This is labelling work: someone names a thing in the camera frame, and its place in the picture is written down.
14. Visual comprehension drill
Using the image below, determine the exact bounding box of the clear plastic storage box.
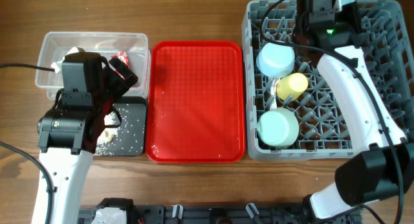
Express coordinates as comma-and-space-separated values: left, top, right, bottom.
38, 32, 151, 98

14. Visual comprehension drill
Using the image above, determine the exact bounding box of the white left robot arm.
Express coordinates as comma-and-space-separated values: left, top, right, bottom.
32, 52, 137, 223

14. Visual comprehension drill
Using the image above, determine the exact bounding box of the green bowl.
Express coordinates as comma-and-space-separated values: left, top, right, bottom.
257, 107, 300, 148

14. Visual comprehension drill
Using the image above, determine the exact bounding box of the grey dishwasher rack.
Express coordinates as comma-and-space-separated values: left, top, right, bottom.
241, 0, 413, 161

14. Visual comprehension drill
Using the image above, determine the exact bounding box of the white napkin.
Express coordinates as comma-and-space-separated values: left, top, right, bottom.
51, 47, 85, 74

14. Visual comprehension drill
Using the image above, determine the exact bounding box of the red strawberry cake wrapper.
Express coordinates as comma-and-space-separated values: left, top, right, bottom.
109, 51, 130, 79

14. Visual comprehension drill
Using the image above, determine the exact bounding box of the yellow cup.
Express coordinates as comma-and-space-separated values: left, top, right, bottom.
276, 73, 309, 100

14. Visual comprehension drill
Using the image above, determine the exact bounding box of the rice and peanut waste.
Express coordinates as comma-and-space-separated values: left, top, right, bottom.
95, 102, 145, 155

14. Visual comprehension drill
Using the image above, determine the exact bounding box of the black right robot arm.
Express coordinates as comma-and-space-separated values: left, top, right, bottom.
295, 0, 413, 221

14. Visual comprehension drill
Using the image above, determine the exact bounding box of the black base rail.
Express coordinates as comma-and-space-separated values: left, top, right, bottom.
77, 203, 362, 224

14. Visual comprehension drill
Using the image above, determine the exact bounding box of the light blue small bowl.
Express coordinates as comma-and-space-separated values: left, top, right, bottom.
256, 43, 295, 78

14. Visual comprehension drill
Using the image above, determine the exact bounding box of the red plastic tray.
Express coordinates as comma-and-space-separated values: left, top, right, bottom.
146, 40, 246, 163

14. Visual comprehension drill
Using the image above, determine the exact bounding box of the black waste bin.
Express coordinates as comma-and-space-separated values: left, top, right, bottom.
93, 95, 148, 157

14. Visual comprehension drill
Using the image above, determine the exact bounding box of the white plastic fork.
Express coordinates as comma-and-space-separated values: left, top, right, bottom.
269, 78, 280, 110

